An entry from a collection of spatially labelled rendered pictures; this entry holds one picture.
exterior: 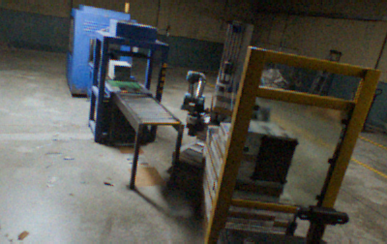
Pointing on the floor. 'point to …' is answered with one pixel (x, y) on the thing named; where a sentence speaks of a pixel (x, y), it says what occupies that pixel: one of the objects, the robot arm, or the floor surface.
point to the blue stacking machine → (79, 49)
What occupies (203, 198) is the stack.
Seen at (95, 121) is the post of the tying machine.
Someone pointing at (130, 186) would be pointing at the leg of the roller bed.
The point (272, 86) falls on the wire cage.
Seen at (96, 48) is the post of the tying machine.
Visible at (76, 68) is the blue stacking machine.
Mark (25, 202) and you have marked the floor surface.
